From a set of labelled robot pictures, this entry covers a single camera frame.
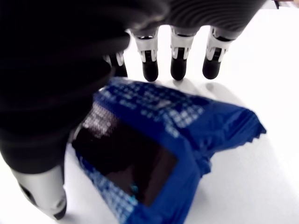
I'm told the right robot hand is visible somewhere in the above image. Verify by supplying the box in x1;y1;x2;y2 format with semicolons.
0;0;268;221

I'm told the blue Oreo cookie package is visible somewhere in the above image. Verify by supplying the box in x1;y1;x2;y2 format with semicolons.
69;77;267;224

